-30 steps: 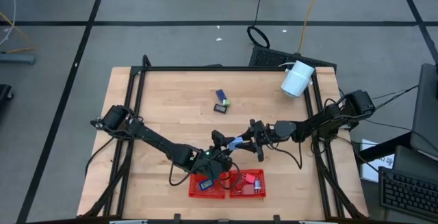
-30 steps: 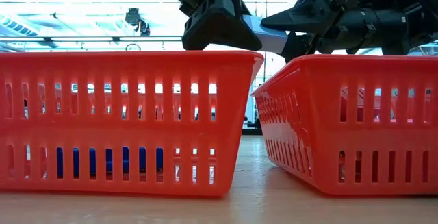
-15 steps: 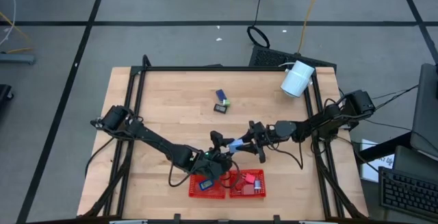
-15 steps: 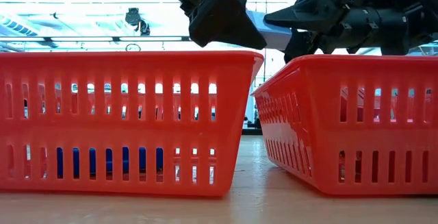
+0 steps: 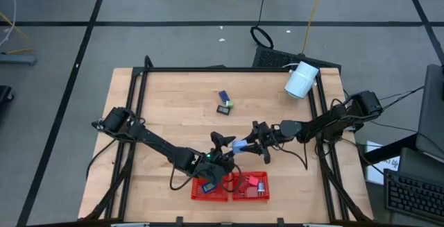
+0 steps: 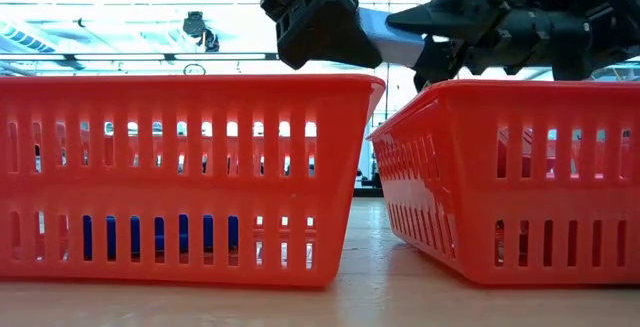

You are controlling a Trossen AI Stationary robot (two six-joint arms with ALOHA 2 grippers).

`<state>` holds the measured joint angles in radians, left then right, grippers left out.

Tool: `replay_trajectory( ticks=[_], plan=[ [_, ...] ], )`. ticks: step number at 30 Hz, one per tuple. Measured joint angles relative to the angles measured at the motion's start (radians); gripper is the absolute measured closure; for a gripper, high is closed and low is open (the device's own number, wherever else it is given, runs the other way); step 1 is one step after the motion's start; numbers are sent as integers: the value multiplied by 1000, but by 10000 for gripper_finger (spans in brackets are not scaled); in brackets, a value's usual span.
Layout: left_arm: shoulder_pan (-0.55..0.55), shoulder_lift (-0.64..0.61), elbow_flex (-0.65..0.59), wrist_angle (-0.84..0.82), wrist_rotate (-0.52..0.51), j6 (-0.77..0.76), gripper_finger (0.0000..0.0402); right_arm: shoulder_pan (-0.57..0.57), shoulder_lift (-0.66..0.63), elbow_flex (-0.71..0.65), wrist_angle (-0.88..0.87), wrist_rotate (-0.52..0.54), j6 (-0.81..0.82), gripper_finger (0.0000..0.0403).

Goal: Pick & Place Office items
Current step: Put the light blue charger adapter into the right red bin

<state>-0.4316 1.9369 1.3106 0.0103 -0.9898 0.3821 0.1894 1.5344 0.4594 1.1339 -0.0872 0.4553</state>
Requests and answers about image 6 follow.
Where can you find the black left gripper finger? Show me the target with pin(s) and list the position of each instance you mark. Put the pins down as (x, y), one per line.
(325, 27)

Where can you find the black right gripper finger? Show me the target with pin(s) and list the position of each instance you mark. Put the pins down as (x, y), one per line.
(455, 14)
(442, 62)

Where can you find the light blue wall charger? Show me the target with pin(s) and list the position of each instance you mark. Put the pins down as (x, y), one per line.
(390, 37)

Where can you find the small blue-framed digital display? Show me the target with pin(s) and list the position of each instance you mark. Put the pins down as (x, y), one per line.
(135, 239)

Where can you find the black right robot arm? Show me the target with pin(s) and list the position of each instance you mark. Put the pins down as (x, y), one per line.
(615, 7)

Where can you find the black round ceiling fixture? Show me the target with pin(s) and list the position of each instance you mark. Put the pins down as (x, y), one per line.
(194, 24)

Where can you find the black distant equipment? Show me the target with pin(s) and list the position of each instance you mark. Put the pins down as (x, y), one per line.
(370, 179)

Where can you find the red slotted plastic basket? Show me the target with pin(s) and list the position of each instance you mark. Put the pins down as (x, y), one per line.
(175, 194)
(550, 202)

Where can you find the slatted ceiling vent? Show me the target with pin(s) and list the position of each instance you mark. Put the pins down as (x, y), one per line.
(25, 39)

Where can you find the long horizontal rail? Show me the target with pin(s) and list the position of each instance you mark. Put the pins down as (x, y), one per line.
(170, 57)

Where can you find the black aluminium table frame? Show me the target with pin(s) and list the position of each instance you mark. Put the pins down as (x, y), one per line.
(367, 193)

